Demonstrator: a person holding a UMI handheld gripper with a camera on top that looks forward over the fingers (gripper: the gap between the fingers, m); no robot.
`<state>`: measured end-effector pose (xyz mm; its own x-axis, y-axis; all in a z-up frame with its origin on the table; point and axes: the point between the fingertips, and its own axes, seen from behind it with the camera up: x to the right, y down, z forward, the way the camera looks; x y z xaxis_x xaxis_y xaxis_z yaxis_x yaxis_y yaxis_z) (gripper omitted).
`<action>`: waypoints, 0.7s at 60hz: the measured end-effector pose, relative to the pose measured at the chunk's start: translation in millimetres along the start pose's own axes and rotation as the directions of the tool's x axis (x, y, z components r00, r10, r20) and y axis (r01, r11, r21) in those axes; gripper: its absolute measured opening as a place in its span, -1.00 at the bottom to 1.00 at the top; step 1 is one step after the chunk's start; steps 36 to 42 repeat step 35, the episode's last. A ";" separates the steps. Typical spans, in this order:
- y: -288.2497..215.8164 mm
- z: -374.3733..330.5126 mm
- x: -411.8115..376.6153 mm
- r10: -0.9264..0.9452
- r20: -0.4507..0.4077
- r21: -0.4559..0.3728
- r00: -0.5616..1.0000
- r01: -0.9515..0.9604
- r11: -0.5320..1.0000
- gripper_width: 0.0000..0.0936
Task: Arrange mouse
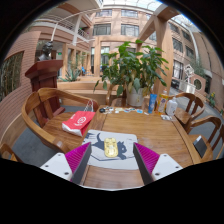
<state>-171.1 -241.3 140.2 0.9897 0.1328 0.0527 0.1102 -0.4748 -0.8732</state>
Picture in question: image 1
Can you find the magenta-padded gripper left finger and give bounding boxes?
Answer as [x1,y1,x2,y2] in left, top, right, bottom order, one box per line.
[39,142,93,185]

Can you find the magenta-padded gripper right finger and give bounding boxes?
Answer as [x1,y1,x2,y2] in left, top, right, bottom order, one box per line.
[132,142,184,186]

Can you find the dark red wooden podium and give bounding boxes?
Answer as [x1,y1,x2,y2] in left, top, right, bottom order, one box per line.
[24,59,66,119]

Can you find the white cat-print mouse pad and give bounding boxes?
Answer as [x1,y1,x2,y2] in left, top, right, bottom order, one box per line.
[81,129,139,171]

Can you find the blue squeeze tube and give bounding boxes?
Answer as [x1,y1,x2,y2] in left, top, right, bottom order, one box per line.
[147,93,158,115]

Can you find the white sculpture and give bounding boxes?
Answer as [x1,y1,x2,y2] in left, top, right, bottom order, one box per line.
[179,64,198,94]

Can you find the yellow computer mouse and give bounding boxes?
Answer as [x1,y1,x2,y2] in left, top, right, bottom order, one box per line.
[103,137,120,158]

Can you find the potted green leafy plant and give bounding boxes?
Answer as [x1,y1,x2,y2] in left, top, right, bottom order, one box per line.
[93,39,170,108]

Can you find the yellow flowering plant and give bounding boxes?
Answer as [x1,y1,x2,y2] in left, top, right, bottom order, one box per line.
[207,92,217,108]

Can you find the black notebook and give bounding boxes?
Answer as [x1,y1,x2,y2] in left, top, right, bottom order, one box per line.
[193,134,209,158]

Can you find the dark bust statue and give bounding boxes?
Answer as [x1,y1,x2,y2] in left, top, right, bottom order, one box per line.
[37,40,54,62]

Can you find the white pump bottle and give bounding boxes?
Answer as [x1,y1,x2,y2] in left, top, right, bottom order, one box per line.
[165,96,179,117]

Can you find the red paper bag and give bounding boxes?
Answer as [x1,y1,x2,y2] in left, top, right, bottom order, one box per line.
[61,99,97,138]

